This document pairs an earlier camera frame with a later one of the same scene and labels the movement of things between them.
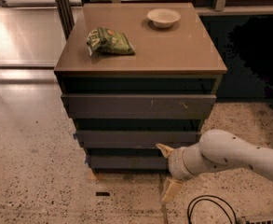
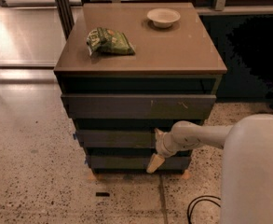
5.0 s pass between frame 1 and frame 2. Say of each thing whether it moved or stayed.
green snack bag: stayed
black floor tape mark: stayed
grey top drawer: stayed
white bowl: stayed
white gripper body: moved
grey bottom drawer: stayed
